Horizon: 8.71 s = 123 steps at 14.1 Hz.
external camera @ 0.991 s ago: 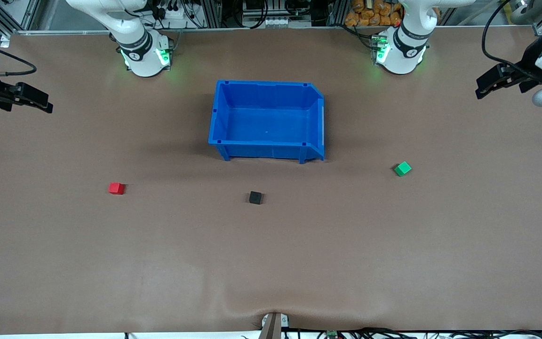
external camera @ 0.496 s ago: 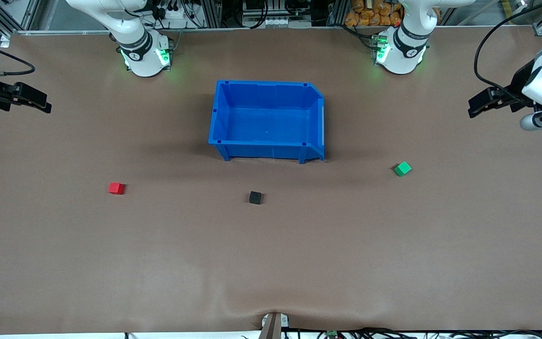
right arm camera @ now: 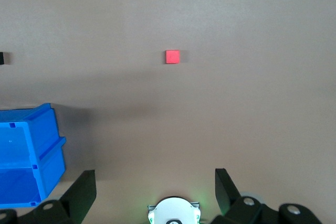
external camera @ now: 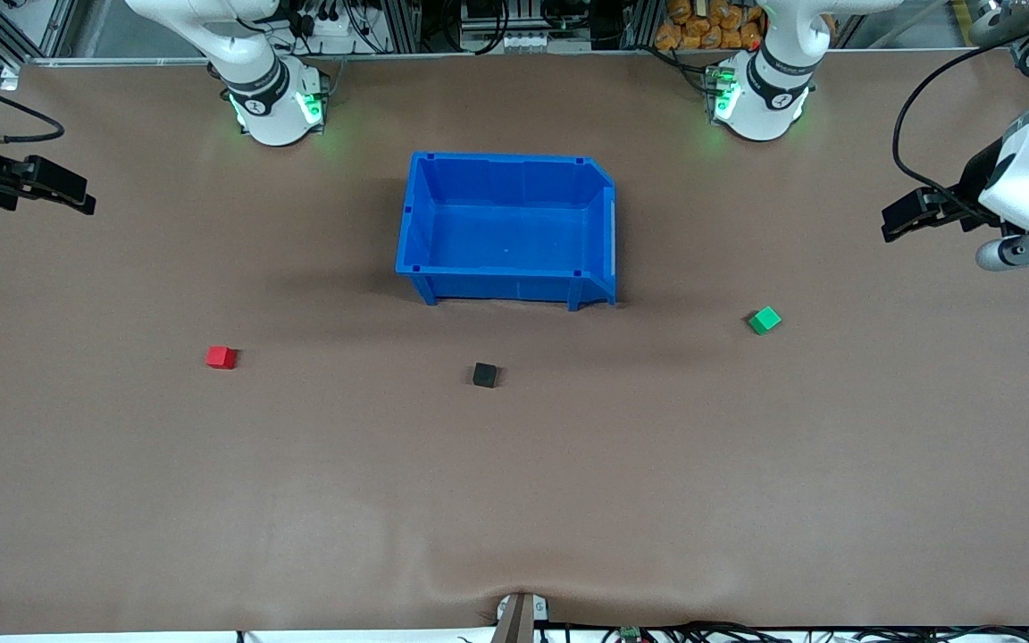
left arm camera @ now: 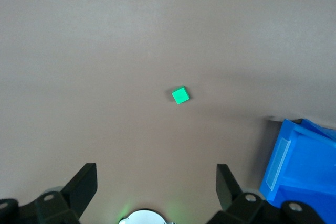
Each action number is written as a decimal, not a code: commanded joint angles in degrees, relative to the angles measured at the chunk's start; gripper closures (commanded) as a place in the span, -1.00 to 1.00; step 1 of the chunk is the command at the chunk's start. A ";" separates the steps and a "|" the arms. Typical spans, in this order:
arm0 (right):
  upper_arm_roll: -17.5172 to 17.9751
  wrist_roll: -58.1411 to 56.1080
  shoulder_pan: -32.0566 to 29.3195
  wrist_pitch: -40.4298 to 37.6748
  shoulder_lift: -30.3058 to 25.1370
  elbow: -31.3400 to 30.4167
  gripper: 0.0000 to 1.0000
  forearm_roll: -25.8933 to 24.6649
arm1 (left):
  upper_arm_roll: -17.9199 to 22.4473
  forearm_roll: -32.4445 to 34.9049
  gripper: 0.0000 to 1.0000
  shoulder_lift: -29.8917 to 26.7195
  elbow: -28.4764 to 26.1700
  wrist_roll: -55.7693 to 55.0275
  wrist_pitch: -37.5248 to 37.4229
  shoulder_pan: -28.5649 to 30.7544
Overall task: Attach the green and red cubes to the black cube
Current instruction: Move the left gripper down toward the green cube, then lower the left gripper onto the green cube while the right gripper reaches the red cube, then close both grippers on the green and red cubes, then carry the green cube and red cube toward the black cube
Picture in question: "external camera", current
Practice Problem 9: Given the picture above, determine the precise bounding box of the black cable bundle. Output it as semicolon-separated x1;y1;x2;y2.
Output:
456;621;1029;643

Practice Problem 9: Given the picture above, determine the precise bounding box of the blue plastic storage bin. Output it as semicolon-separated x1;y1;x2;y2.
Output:
395;150;618;312

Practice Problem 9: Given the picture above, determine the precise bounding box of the front camera mount post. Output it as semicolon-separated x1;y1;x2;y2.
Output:
489;591;551;643

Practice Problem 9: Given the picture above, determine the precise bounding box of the orange snack packets pile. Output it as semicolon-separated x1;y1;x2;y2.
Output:
655;0;764;51

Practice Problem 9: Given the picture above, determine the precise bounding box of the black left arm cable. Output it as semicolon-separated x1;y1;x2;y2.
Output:
891;27;1029;224

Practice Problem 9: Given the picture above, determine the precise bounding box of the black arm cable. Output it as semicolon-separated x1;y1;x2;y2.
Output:
891;27;1029;224
0;71;65;145

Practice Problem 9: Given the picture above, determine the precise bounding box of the brown table mat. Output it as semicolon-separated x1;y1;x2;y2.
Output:
0;49;1029;637

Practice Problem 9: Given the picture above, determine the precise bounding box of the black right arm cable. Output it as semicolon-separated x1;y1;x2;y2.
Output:
0;71;65;145

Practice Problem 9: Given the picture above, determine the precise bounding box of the aluminium table frame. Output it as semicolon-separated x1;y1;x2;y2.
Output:
0;0;1029;71

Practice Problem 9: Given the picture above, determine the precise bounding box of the white power strip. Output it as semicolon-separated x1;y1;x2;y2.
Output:
296;7;364;41

